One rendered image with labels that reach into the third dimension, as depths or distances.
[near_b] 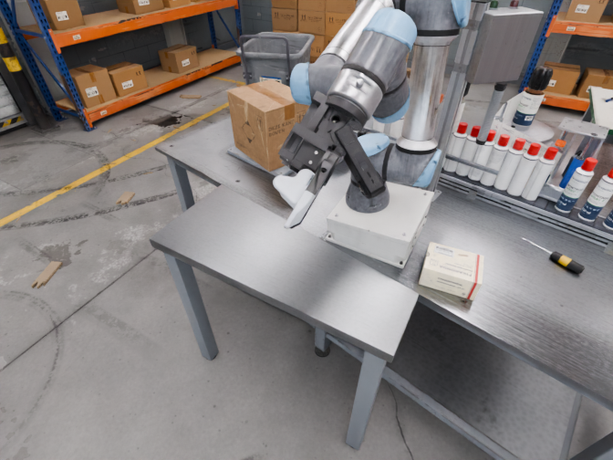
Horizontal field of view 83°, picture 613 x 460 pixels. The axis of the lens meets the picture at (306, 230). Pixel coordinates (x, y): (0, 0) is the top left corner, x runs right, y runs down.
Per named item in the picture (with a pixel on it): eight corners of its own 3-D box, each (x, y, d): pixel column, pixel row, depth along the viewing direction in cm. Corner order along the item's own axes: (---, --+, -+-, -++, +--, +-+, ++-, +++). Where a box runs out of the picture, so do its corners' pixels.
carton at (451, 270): (475, 272, 111) (483, 256, 106) (473, 300, 102) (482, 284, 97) (424, 257, 116) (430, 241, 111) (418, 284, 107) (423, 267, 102)
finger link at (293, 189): (254, 210, 45) (285, 167, 51) (293, 233, 45) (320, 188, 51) (258, 195, 43) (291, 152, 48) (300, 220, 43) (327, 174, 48)
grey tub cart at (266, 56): (264, 104, 429) (257, 14, 366) (315, 108, 420) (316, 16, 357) (241, 137, 363) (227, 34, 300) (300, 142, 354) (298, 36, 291)
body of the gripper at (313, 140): (279, 167, 56) (316, 102, 56) (325, 193, 57) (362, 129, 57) (275, 157, 49) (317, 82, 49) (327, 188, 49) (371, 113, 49)
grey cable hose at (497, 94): (486, 142, 125) (509, 82, 111) (483, 146, 123) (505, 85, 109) (476, 140, 126) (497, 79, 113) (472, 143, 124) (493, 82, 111)
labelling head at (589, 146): (572, 190, 136) (610, 128, 119) (565, 205, 128) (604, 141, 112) (534, 177, 143) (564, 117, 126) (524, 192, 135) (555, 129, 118)
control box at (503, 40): (518, 80, 112) (545, 11, 100) (472, 85, 109) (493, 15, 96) (497, 70, 120) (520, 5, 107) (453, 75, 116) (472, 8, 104)
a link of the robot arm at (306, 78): (369, -37, 87) (280, 65, 62) (414, -40, 83) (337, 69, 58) (370, 13, 96) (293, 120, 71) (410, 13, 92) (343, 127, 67)
